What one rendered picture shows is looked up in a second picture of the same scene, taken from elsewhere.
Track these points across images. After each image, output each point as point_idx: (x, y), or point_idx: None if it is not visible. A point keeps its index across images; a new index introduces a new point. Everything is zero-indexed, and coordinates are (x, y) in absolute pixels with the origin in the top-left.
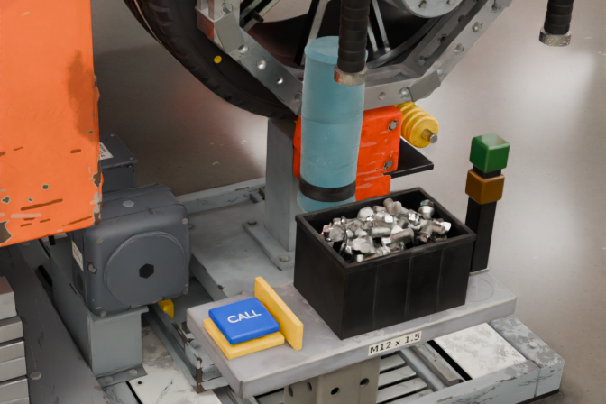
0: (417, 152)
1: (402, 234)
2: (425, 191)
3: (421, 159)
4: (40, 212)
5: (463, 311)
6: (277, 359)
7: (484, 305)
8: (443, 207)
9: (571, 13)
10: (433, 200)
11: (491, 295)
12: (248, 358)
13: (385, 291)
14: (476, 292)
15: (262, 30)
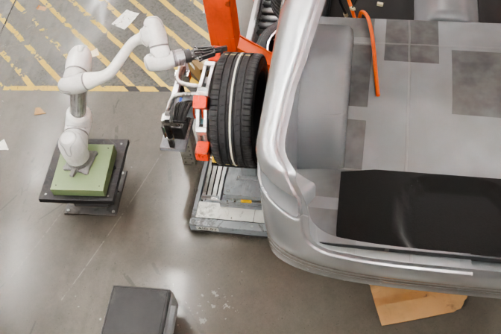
0: (218, 164)
1: None
2: (179, 128)
3: (215, 163)
4: None
5: (163, 136)
6: None
7: (162, 141)
8: (172, 127)
9: (166, 135)
10: (175, 127)
11: (163, 144)
12: (178, 101)
13: None
14: (165, 142)
15: (257, 127)
